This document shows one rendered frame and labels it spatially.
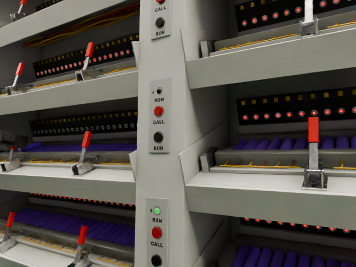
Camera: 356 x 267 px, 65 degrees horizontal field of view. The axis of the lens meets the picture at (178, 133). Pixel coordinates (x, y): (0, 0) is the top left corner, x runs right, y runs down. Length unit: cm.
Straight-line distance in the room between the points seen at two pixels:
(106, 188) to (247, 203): 26
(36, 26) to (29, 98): 18
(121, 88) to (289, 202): 35
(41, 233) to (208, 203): 50
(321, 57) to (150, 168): 30
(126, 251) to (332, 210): 39
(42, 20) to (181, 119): 48
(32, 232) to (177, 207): 49
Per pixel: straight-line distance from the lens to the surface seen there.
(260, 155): 46
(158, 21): 51
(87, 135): 62
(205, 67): 45
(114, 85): 56
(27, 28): 85
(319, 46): 41
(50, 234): 79
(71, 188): 63
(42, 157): 81
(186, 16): 50
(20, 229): 89
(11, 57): 108
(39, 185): 71
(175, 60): 48
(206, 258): 53
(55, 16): 76
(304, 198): 39
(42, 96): 73
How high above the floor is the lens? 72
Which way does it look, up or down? 5 degrees up
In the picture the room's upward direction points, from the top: 1 degrees clockwise
